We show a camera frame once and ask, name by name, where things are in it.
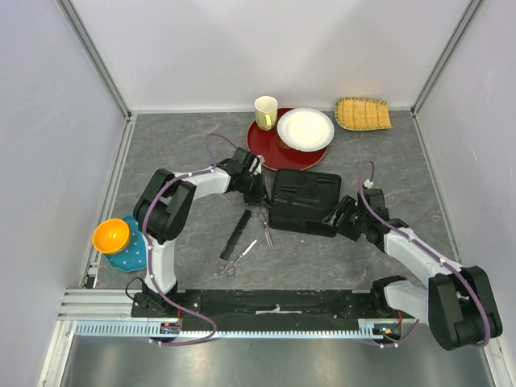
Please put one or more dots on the pale yellow ceramic mug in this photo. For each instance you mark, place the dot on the pale yellow ceramic mug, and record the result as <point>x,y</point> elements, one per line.
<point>266,112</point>

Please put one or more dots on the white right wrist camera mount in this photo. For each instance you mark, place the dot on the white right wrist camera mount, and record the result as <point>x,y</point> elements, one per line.
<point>368,184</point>

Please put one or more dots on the black hair comb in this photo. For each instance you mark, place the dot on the black hair comb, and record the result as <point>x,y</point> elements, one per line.
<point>235,235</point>

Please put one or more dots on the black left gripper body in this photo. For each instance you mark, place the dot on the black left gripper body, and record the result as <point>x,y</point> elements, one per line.
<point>252,189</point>

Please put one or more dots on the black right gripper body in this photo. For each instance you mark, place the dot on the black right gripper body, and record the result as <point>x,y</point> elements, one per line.
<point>352,222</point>

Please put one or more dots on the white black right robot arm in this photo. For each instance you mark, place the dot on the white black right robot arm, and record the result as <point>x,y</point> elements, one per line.
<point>456,302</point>

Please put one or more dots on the white paper plate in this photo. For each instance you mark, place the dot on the white paper plate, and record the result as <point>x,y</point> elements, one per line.
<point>305,129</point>

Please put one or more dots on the red round lacquer tray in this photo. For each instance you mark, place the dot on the red round lacquer tray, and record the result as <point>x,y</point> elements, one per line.
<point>279,155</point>

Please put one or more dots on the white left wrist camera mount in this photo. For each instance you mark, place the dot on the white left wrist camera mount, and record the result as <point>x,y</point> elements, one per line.
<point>256,167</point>

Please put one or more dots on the black zip tool case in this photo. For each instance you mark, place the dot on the black zip tool case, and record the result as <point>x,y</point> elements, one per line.
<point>301,201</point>

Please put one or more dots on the silver thinning scissors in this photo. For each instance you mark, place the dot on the silver thinning scissors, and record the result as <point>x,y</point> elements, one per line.
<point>261,214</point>

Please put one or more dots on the silver hair scissors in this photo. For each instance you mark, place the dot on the silver hair scissors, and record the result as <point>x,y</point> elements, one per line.
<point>229,270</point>

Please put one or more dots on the blue dotted plate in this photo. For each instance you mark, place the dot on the blue dotted plate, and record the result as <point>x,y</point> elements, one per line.
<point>133,257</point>

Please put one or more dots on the orange plastic bowl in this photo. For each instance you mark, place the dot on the orange plastic bowl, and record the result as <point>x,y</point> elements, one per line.
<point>111,236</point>

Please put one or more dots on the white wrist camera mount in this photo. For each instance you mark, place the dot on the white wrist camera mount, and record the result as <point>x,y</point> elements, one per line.
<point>368,184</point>
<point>256,167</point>

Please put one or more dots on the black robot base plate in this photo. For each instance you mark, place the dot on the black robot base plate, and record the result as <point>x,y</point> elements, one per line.
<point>286,309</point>

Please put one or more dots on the slotted grey cable duct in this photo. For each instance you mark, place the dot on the slotted grey cable duct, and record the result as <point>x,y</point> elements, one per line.
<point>159,330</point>

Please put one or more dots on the yellow woven bamboo tray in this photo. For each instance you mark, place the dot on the yellow woven bamboo tray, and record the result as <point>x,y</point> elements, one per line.
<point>362,114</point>

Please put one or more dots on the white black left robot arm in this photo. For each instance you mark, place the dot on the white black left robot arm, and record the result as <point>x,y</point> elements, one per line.
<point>163,208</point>

